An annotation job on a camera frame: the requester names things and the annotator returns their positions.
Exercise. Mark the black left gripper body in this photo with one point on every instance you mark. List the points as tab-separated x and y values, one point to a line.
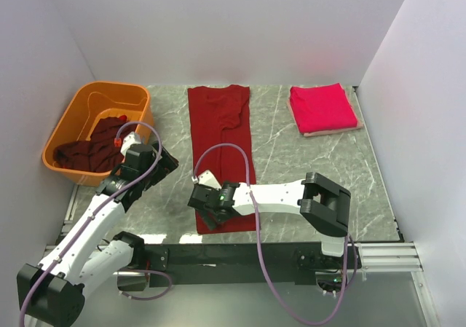
165	167

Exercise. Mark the orange plastic bin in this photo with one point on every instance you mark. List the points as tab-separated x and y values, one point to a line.
92	102

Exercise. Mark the folded hot pink t-shirt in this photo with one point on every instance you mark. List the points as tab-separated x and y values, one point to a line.
322	106

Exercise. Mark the black base crossbar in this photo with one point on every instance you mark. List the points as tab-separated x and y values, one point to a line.
190	264

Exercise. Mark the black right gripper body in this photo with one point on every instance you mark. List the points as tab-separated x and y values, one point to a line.
208	219

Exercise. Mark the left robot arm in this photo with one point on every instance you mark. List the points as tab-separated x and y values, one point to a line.
54	290

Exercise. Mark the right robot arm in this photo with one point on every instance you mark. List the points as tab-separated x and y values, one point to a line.
324	204

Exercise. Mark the maroon t-shirt in bin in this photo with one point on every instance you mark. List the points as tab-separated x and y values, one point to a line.
96	155

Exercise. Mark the aluminium extrusion rail frame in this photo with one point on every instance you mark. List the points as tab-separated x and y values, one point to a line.
358	258

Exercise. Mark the dark red t-shirt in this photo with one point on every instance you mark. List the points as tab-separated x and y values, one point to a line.
221	115

